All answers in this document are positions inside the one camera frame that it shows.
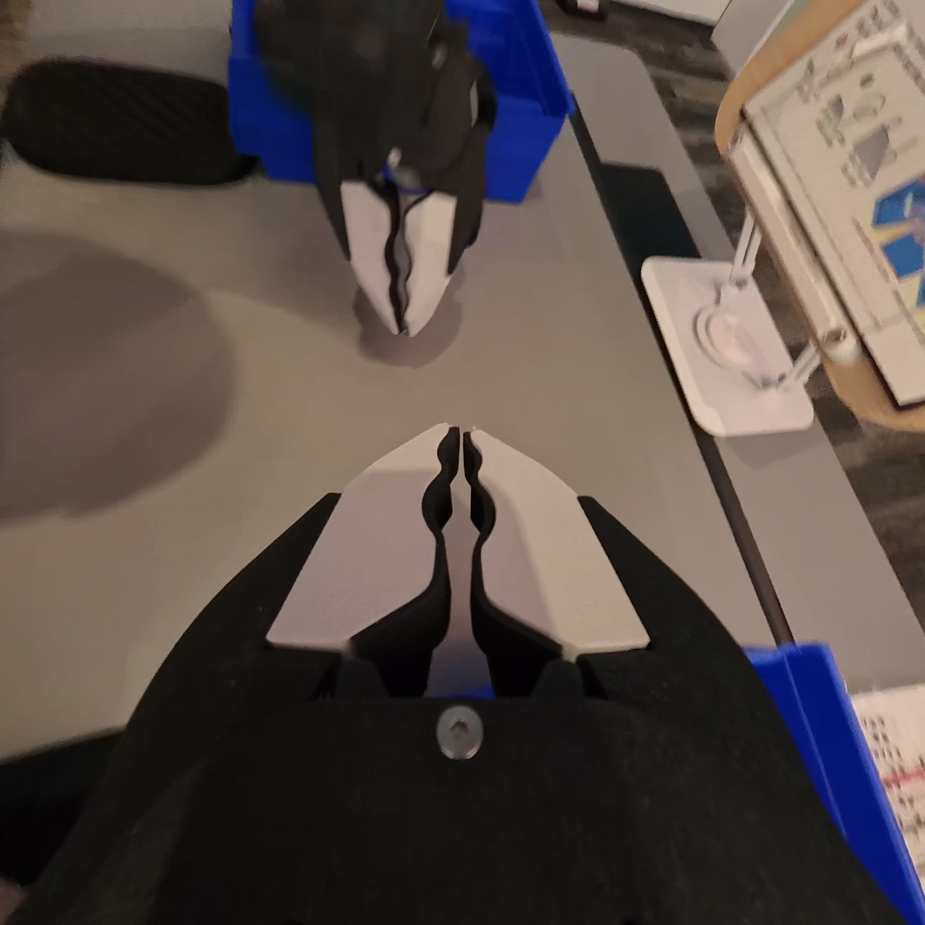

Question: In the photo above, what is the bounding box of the printed paper sheet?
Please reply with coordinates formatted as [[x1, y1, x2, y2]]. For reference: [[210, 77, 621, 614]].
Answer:
[[851, 684, 925, 880]]

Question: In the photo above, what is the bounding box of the printed instruction sheet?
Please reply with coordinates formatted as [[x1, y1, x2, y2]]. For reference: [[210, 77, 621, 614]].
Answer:
[[743, 0, 925, 407]]

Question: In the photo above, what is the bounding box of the blue plastic bin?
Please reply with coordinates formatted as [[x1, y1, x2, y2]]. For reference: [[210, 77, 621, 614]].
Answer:
[[744, 640, 925, 913], [228, 0, 577, 205]]

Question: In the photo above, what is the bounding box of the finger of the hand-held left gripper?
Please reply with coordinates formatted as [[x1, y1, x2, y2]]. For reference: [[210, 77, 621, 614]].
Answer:
[[399, 189, 459, 341], [338, 178, 406, 338]]

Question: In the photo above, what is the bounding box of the white stand base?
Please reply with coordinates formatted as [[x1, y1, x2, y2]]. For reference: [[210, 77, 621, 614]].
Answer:
[[640, 217, 864, 439]]

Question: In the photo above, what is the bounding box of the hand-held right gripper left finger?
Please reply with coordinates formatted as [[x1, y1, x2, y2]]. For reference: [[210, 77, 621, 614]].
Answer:
[[264, 423, 463, 698]]

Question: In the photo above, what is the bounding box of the wooden display board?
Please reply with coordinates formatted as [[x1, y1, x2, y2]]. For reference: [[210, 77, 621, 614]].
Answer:
[[714, 0, 925, 435]]

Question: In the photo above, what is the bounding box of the black egg-crate foam mat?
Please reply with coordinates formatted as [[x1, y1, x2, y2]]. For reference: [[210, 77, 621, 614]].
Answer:
[[2, 60, 250, 186]]

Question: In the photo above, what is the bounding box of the black rectangular pad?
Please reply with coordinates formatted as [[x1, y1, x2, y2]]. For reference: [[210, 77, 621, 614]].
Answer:
[[598, 163, 703, 263]]

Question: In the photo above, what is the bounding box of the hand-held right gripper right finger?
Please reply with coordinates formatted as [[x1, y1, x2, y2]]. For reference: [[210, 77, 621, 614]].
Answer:
[[462, 426, 650, 698]]

